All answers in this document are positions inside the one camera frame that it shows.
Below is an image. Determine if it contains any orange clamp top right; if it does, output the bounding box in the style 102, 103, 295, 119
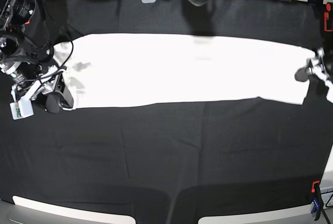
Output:
324, 3, 332, 32

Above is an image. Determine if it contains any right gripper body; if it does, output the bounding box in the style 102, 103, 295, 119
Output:
10, 65, 67, 102

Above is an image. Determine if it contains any black table cloth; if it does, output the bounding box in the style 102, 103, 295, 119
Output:
1, 0, 332, 223

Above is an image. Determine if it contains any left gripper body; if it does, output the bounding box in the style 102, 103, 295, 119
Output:
305, 48, 333, 104

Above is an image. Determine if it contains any orange blue clamp bottom right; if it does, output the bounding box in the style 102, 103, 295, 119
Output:
311, 180, 323, 221

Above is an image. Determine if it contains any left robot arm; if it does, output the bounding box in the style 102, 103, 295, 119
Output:
294, 47, 332, 103

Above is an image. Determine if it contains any white printed t-shirt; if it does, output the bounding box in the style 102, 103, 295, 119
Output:
54, 33, 315, 108

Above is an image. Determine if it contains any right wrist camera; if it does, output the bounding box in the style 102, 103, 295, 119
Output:
10, 99, 34, 120

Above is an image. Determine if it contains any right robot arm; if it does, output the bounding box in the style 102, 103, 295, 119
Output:
1, 0, 74, 120

